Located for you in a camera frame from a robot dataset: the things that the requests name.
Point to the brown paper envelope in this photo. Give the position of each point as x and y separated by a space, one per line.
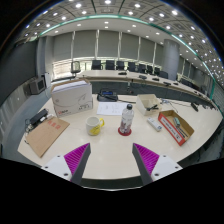
46 135

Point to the white copy paper carton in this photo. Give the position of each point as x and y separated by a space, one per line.
71 99

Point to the recessed ceiling lights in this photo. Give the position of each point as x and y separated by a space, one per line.
106 1

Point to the flat round red coaster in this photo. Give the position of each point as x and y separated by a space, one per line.
120 132

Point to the small open white box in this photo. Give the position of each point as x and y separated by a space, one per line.
143 103

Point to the grey box cabinet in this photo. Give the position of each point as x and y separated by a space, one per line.
37 85

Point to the black power adapter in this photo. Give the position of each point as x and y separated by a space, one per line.
38 116

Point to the clear plastic water bottle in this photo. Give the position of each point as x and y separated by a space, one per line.
126 120

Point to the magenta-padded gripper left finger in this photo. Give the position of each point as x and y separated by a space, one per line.
77 159

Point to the grey mesh office chair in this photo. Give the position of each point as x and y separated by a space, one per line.
75 66

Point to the white remote control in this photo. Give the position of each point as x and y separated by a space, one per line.
154 124

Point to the long curved conference table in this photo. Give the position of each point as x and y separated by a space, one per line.
110 74

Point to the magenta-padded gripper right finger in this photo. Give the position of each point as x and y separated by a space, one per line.
146 159

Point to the row of black office chairs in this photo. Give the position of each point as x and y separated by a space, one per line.
110 64

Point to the open red cardboard box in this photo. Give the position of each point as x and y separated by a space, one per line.
171 128

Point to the white printed paper sheet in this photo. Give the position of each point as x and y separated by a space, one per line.
110 108

